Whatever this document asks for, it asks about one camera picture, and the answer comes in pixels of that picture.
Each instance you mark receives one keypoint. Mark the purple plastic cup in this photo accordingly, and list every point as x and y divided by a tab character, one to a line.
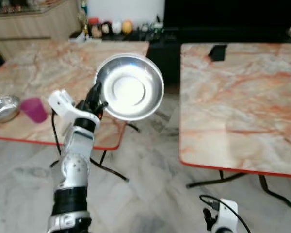
35	110

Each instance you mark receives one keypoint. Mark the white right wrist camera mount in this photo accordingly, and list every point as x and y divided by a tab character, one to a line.
227	216

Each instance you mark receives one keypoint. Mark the stainless steel bowl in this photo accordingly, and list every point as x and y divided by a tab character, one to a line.
4	109

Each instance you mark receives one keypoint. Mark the light wooden cabinet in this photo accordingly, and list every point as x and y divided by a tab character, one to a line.
34	24

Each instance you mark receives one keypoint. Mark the small black stand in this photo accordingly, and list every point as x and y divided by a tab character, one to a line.
217	52

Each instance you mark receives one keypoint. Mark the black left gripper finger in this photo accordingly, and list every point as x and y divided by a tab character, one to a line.
94	93
103	105

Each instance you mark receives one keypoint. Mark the red lidded jar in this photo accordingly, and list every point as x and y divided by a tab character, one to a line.
93	28

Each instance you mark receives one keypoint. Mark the round stainless steel plate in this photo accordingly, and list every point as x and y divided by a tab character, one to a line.
131	87

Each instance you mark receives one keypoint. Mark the white egg ornament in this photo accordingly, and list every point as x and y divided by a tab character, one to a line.
116	27

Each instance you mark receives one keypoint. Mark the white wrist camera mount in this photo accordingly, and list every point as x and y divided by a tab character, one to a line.
63	102
227	216

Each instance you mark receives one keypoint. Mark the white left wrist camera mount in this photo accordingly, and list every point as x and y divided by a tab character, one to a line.
63	102

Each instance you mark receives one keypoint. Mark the black television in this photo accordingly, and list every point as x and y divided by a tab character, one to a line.
233	12

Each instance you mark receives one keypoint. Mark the marble pattern folding table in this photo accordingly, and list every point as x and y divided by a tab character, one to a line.
39	68
242	107

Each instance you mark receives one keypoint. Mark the orange egg ornament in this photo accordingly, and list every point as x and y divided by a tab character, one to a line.
127	27

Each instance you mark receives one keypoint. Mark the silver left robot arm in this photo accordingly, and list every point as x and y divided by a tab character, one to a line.
75	165

